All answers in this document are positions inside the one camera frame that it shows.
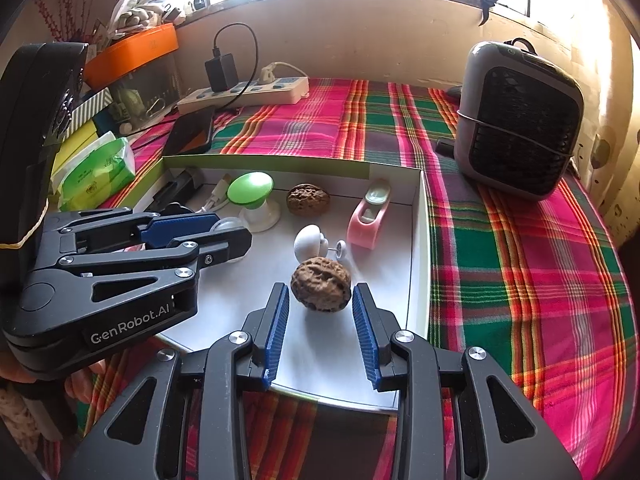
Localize green mushroom suction knob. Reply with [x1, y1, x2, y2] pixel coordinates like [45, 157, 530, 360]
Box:
[227, 171, 281, 233]

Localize brown walnut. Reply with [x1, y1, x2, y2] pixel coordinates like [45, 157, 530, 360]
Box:
[291, 257, 352, 313]
[286, 183, 331, 218]

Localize clear round plastic jar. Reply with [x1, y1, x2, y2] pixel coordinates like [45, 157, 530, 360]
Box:
[210, 217, 252, 261]

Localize pink clip with green pad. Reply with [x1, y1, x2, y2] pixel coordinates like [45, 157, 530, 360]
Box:
[118, 243, 145, 252]

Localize left hand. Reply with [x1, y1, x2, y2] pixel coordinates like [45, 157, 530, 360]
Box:
[0, 346, 109, 406]

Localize black round disc gadget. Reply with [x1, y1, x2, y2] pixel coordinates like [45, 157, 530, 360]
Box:
[158, 202, 193, 217]

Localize green tissue pack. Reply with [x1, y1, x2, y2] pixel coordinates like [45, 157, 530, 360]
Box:
[51, 132, 136, 211]

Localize black rectangular device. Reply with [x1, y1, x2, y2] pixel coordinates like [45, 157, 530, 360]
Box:
[145, 168, 204, 212]

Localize yellow box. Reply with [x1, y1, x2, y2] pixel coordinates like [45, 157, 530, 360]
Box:
[52, 119, 99, 174]

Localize white round knob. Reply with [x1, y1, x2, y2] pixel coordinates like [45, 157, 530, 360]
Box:
[293, 224, 347, 263]

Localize brown walnut in tray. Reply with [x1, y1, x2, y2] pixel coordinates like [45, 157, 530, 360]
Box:
[286, 183, 331, 218]

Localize shallow white cardboard tray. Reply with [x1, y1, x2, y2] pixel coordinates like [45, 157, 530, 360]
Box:
[116, 155, 431, 413]

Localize black smartphone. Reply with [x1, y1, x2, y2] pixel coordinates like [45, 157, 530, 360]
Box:
[162, 106, 216, 156]

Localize striped white box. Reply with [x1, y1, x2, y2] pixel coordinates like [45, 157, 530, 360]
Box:
[64, 88, 113, 138]

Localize plaid tablecloth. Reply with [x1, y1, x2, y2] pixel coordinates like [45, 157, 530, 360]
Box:
[43, 79, 639, 479]

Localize orange lidded container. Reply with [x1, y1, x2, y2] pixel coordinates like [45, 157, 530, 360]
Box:
[84, 24, 179, 91]

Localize black charger adapter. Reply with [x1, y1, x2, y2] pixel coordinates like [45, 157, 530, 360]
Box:
[205, 47, 239, 92]

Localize white power strip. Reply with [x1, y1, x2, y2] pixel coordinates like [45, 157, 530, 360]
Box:
[177, 77, 309, 114]

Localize red dried branches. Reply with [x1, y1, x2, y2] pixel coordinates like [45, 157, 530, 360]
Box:
[32, 0, 96, 42]

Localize grey portable heater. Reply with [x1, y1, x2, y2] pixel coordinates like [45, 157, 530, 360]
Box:
[454, 38, 584, 200]

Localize heart pattern curtain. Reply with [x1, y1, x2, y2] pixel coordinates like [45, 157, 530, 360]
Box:
[574, 0, 639, 246]

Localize white cable connector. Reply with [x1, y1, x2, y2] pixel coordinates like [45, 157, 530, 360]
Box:
[198, 174, 232, 212]

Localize white plug with cable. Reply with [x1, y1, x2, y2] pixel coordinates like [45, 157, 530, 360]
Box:
[258, 62, 307, 84]

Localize black charger cable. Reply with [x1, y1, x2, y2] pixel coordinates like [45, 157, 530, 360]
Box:
[211, 22, 260, 111]

